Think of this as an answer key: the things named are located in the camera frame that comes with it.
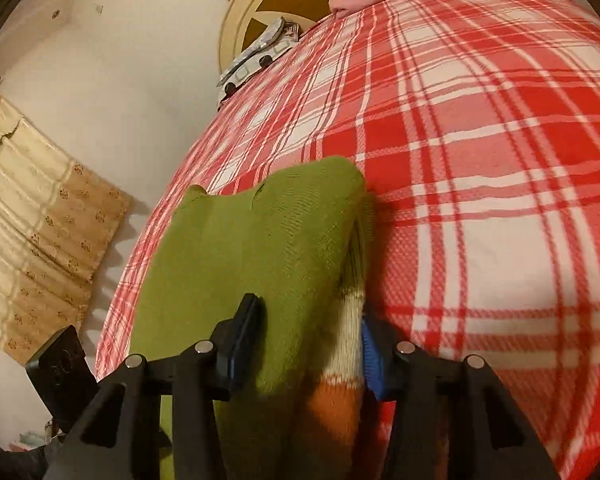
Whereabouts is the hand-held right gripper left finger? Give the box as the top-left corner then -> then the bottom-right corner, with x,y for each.
42,293 -> 266,480

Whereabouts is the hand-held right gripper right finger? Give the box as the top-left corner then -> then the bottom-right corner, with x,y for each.
361,312 -> 561,480

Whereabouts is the green striped knit sweater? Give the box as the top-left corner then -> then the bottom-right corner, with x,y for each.
130,156 -> 381,480

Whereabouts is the red plaid blanket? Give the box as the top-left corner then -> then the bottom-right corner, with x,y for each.
95,0 -> 600,480

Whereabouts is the grey bus-shaped pillow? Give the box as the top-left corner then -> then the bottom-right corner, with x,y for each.
216,16 -> 301,99

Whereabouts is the cream wooden headboard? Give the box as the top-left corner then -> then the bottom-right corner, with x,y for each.
219,0 -> 351,106

